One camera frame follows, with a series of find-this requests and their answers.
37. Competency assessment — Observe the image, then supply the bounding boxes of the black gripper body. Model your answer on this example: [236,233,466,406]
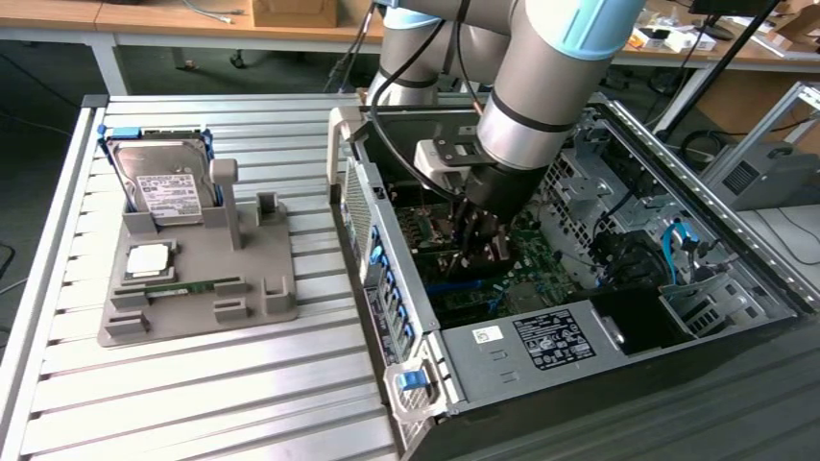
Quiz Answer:
[458,161,551,228]

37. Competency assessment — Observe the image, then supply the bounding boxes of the graphics card with metal bracket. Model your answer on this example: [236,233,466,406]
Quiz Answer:
[442,242,515,285]

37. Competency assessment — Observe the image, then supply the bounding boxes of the green motherboard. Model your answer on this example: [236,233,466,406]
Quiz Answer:
[391,201,582,324]

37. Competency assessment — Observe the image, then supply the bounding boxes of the blue expansion slot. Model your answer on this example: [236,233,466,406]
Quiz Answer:
[424,279,488,295]

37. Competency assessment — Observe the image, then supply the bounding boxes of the metal disk bay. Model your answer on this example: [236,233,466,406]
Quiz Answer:
[542,146,648,227]

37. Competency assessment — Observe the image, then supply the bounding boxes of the open PC case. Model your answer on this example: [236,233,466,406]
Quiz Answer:
[326,92,820,461]

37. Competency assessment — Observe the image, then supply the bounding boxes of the grey power supply unit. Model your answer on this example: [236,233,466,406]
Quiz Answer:
[440,301,627,402]

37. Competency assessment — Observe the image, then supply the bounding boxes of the orange white small box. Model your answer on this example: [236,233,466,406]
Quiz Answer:
[631,26,674,50]

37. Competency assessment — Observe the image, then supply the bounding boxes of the grey computer tower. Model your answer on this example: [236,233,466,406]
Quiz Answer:
[702,141,820,212]

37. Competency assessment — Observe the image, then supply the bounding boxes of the black stand pole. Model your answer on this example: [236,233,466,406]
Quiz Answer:
[651,0,787,143]

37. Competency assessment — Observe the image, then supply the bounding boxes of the grey parts rack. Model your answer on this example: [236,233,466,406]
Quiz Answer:
[95,156,302,350]

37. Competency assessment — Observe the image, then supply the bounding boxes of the green RAM stick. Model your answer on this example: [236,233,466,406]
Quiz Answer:
[146,281,216,297]

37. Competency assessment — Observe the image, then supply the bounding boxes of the cardboard box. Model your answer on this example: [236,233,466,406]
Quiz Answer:
[251,0,340,28]

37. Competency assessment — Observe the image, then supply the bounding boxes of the silver CPU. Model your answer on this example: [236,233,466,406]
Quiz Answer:
[126,244,175,279]

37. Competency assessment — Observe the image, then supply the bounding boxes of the silver hard disk drive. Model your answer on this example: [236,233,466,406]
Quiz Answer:
[106,138,216,227]

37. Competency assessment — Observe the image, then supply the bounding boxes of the black monitor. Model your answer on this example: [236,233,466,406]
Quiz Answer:
[688,0,780,40]

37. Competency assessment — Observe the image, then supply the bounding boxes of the wooden desk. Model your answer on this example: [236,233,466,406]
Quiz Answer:
[0,0,386,97]
[607,0,820,138]

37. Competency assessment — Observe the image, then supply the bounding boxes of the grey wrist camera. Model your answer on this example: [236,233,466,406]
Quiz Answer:
[412,137,499,182]

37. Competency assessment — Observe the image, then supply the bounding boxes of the blue disk wire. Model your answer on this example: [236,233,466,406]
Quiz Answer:
[662,219,700,289]

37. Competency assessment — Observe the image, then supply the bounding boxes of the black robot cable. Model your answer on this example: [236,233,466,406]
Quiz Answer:
[368,0,479,201]

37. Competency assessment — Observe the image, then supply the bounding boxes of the perforated metal bracket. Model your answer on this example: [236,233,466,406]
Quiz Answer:
[659,276,771,337]

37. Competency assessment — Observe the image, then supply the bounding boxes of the aluminium profile frame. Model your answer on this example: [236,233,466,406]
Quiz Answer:
[736,81,820,159]

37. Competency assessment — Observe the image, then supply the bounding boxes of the grey loose cable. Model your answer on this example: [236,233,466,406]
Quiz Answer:
[180,0,247,24]

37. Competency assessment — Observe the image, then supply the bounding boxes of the blue disk carrier frame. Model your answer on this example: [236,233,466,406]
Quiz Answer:
[95,123,216,215]

